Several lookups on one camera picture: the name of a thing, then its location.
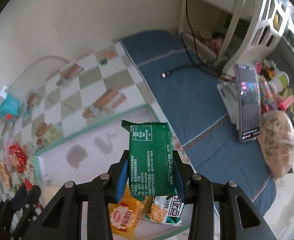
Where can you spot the patterned tablecloth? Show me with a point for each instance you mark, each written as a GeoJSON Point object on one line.
{"type": "Point", "coordinates": [153, 67]}

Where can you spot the small red candy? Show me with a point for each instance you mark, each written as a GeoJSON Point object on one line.
{"type": "Point", "coordinates": [28, 184]}

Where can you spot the white lattice shelf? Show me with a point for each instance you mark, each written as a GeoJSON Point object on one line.
{"type": "Point", "coordinates": [268, 21]}

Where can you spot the red peanut snack bag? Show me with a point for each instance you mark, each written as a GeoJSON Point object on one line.
{"type": "Point", "coordinates": [17, 157]}

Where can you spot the green white cracker packet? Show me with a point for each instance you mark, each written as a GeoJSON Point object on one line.
{"type": "Point", "coordinates": [165, 210]}

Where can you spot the white phone stand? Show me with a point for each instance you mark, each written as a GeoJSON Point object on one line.
{"type": "Point", "coordinates": [228, 93]}

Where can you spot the smartphone on stand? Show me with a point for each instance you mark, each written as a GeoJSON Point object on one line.
{"type": "Point", "coordinates": [249, 102]}

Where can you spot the pink snack packet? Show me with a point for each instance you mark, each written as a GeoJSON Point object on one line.
{"type": "Point", "coordinates": [7, 155]}

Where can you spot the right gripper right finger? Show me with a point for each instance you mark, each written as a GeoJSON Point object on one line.
{"type": "Point", "coordinates": [239, 218]}

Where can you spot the bag of brown snacks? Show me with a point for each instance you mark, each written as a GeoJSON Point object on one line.
{"type": "Point", "coordinates": [276, 140]}

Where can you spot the teal toy box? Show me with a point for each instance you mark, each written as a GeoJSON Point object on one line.
{"type": "Point", "coordinates": [9, 109]}

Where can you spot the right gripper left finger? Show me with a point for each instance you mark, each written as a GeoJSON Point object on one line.
{"type": "Point", "coordinates": [76, 203]}

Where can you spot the yellow cake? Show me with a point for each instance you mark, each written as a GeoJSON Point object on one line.
{"type": "Point", "coordinates": [125, 215]}

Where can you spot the dark green snack packet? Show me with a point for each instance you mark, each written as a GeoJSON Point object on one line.
{"type": "Point", "coordinates": [151, 166]}

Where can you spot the orange egg roll packet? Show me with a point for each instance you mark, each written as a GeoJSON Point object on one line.
{"type": "Point", "coordinates": [5, 176]}

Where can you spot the round bread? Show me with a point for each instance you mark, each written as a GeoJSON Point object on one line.
{"type": "Point", "coordinates": [49, 192]}

